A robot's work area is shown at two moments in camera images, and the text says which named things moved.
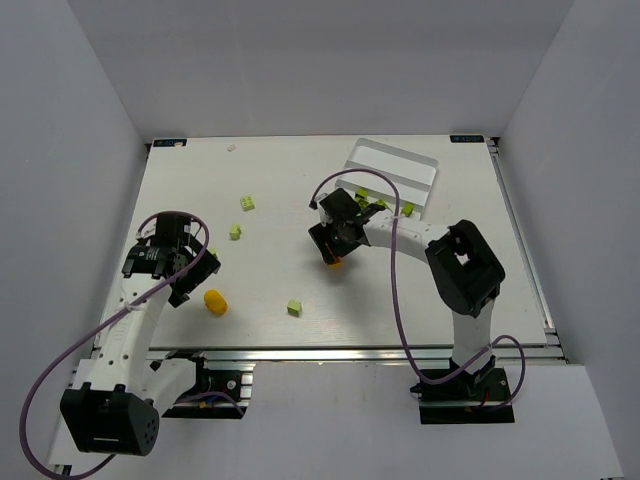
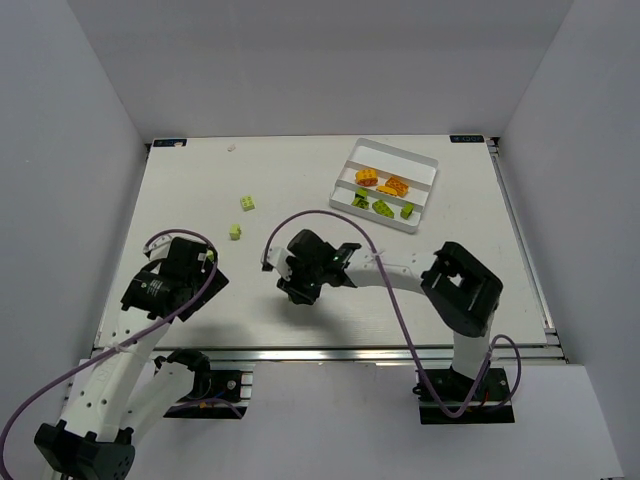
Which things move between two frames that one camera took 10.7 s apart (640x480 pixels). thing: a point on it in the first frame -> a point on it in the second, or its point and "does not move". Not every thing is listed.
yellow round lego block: [215, 302] -> [366, 177]
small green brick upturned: [409, 207] does not move
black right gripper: [326, 240] -> [298, 291]
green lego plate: [383, 202] does not move
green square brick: [363, 202] does not move
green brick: [247, 203] does not move
